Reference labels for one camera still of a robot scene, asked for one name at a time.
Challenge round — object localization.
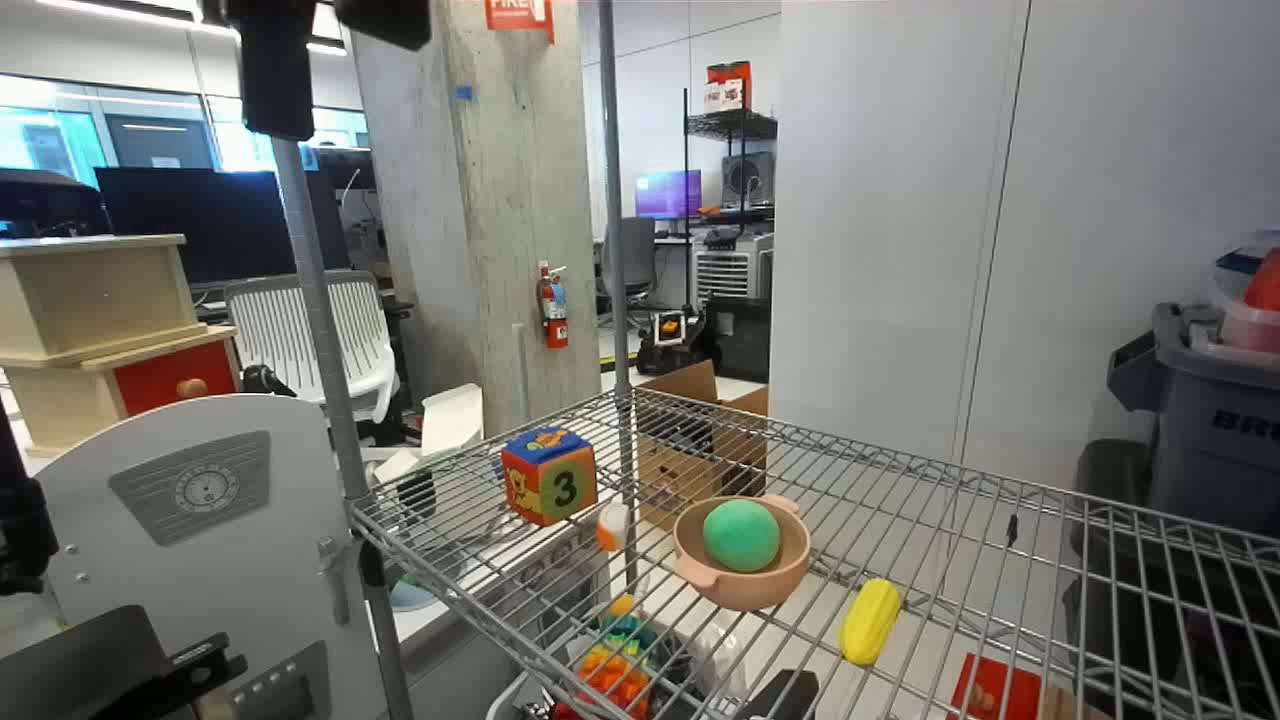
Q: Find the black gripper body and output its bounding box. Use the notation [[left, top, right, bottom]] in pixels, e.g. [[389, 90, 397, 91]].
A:
[[0, 605, 252, 720]]

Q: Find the wooden toy cabinet red drawer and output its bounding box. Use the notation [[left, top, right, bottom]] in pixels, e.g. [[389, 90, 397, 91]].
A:
[[0, 233, 244, 459]]

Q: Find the colourful number toy block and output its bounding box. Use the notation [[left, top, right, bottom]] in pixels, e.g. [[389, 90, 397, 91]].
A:
[[501, 426, 600, 530]]

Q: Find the colourful stacking toy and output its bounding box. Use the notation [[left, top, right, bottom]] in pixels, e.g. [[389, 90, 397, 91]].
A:
[[548, 590, 674, 720]]

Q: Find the yellow toy corn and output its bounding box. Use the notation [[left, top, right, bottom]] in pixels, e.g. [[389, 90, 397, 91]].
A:
[[837, 578, 907, 673]]

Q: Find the red flat toy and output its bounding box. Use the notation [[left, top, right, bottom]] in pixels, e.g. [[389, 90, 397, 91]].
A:
[[944, 647, 1047, 720]]

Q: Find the metal shelf pole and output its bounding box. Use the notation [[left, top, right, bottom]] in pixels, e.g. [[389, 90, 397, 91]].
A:
[[267, 133, 421, 720], [594, 0, 645, 602]]

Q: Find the white slatted rack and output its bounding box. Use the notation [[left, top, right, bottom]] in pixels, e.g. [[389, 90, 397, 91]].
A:
[[224, 272, 405, 427]]

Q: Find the black computer monitor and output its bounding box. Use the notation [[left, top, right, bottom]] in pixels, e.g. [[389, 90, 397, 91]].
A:
[[93, 165, 355, 287]]

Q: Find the red fire extinguisher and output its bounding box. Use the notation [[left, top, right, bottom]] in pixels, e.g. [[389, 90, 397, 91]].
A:
[[536, 261, 575, 356]]

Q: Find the grey concrete pillar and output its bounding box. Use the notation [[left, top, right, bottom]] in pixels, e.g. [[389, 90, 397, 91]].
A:
[[347, 0, 603, 437]]

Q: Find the brown cardboard box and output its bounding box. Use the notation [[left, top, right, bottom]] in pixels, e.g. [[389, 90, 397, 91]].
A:
[[634, 356, 777, 538]]

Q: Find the tan wooden bowl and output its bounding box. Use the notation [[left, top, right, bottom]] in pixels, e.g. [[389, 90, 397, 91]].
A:
[[667, 491, 816, 615]]

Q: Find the green ball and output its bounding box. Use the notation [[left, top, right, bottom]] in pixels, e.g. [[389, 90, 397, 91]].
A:
[[699, 495, 788, 578]]

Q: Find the small white device orange screen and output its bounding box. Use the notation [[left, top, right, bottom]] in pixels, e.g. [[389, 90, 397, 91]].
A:
[[648, 303, 694, 353]]

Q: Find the black hanging object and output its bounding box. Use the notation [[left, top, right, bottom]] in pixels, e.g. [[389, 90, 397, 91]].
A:
[[334, 0, 435, 56]]

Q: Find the purple lit screen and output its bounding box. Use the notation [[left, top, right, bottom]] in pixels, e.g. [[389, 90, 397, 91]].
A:
[[634, 167, 707, 225]]

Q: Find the black shelving unit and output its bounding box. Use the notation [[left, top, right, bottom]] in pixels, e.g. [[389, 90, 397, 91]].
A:
[[682, 90, 782, 387]]

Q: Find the red box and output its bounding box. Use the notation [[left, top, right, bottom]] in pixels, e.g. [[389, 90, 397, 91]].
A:
[[699, 56, 757, 121]]

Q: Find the white partition panel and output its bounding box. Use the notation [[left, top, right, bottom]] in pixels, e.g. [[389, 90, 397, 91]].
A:
[[768, 0, 1280, 491]]

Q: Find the grey plastic bin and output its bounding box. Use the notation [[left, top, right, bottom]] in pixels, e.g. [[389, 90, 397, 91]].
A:
[[1109, 301, 1280, 540]]

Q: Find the red and white container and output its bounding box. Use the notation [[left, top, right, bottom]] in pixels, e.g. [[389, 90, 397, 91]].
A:
[[1207, 237, 1280, 359]]

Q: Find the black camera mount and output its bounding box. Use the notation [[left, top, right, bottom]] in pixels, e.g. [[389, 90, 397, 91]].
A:
[[221, 0, 324, 145]]

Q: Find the red wall sign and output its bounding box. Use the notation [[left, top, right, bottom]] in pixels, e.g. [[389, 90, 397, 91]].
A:
[[486, 0, 560, 43]]

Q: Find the metal wire shelf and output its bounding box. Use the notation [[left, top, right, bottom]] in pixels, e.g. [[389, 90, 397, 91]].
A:
[[347, 386, 1280, 720]]

